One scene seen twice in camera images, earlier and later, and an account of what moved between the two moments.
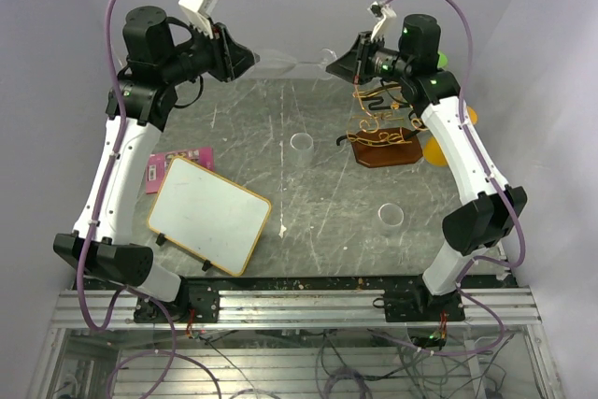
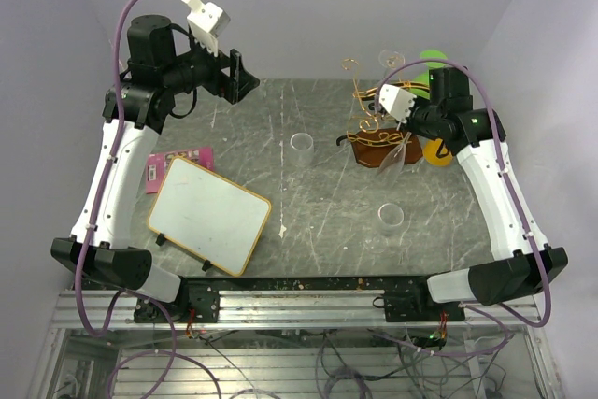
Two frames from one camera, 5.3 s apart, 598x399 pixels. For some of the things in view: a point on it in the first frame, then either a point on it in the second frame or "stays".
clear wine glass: (302, 149) stays
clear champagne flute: (275, 64) → (392, 163)
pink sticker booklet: (157, 163) stays
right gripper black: (352, 67) → (409, 125)
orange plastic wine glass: (432, 150) stays
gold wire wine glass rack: (381, 131) stays
